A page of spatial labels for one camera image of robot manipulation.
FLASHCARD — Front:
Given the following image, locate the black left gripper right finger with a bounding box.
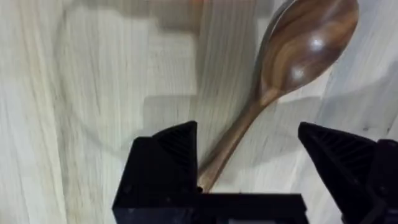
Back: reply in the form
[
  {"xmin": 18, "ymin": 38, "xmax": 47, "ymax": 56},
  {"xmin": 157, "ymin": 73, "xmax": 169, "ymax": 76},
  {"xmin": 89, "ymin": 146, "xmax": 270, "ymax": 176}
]
[{"xmin": 297, "ymin": 121, "xmax": 398, "ymax": 224}]

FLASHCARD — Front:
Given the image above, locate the brown wooden spoon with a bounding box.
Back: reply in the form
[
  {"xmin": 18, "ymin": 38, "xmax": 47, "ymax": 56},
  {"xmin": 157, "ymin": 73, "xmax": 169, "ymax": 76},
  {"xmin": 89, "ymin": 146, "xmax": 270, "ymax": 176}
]
[{"xmin": 197, "ymin": 0, "xmax": 360, "ymax": 193}]

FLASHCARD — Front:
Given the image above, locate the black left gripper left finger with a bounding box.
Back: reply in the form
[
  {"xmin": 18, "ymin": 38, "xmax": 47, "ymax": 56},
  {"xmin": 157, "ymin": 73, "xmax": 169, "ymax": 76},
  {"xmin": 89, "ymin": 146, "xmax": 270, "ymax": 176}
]
[{"xmin": 112, "ymin": 120, "xmax": 199, "ymax": 224}]

